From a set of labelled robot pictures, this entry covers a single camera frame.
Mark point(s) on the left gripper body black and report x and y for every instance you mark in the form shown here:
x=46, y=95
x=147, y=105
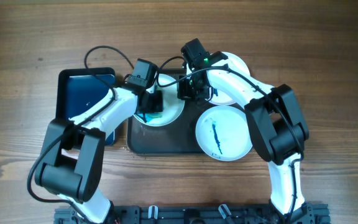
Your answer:
x=155, y=103

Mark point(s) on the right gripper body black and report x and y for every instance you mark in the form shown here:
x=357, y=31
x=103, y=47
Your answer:
x=189, y=89

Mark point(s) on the green yellow sponge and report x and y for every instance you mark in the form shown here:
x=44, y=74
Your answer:
x=152, y=116

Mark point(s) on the white plate blue stain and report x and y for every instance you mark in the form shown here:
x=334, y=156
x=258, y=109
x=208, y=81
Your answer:
x=220, y=98
x=223, y=134
x=172, y=107

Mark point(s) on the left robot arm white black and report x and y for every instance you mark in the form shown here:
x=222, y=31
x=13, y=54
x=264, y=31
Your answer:
x=71, y=160

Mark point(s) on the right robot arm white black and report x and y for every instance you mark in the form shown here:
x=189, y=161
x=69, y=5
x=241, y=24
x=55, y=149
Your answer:
x=276, y=125

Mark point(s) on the dark brown serving tray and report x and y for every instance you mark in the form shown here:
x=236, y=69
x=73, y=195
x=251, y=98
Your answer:
x=176, y=138

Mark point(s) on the blue water tray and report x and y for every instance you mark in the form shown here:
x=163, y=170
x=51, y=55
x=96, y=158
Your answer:
x=80, y=89

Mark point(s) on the white plate top blue stain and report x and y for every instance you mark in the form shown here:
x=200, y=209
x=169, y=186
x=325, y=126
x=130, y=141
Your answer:
x=220, y=98

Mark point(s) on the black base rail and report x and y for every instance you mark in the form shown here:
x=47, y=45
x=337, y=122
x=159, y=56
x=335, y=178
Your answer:
x=257, y=213

